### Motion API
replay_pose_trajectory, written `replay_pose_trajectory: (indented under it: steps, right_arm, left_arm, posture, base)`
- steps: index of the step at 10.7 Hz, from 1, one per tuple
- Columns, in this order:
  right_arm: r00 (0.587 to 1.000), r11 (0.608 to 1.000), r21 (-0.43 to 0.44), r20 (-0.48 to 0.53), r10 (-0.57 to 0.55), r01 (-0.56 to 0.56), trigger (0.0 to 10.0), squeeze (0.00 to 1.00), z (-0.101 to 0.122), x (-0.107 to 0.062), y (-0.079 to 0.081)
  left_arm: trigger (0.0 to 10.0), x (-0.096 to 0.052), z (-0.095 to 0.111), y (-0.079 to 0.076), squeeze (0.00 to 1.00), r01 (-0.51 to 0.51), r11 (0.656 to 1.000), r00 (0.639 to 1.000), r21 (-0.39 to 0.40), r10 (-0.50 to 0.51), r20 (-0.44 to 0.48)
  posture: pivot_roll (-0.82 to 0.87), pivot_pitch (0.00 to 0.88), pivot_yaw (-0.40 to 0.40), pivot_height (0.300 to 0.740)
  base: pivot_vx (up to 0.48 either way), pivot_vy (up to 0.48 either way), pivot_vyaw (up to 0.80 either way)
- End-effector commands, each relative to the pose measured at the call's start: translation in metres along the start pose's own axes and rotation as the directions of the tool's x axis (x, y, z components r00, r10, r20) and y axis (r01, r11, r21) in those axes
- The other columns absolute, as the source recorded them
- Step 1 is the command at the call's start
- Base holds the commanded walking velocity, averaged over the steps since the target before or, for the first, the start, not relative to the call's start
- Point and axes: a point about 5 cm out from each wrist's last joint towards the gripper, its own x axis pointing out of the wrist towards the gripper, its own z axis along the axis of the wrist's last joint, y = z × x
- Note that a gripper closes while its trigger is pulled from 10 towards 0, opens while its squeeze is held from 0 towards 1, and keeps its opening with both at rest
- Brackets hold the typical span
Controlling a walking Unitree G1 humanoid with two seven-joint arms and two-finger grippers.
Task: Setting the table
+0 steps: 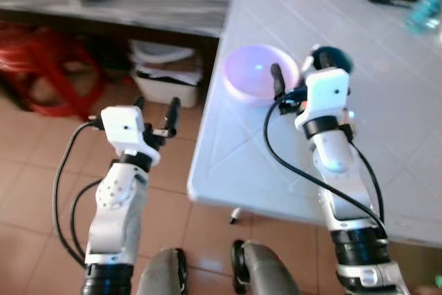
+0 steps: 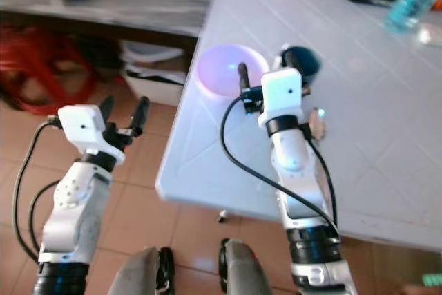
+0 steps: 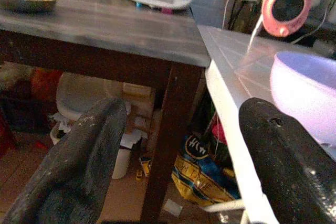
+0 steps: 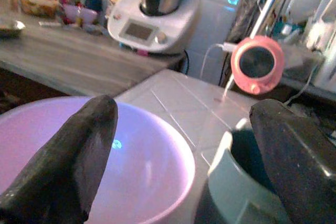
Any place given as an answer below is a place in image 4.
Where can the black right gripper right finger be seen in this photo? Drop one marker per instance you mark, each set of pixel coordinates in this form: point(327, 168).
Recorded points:
point(296, 161)

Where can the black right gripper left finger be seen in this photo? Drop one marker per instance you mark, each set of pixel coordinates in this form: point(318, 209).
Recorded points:
point(60, 161)

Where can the pale green mug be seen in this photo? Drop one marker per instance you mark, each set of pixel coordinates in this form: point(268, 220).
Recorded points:
point(233, 182)

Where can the pink plastic bowl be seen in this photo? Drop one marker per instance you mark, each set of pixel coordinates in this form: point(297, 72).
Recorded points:
point(147, 166)

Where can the grey kitchen counter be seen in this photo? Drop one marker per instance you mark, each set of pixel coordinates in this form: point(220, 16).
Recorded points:
point(78, 56)

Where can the silver metal dish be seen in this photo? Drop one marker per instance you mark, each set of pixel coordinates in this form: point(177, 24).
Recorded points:
point(10, 27)

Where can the small pink bowl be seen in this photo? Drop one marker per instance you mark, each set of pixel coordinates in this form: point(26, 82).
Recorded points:
point(80, 14)

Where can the clear food container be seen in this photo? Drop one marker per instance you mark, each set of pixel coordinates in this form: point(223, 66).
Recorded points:
point(39, 5)

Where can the chrome metal rack pole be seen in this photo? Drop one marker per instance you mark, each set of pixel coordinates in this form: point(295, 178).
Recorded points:
point(267, 3)

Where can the dark blue jar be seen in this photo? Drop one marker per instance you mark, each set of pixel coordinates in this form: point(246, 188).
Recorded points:
point(93, 2)

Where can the white kitchen cooking machine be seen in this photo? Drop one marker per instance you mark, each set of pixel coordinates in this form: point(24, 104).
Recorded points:
point(157, 16)

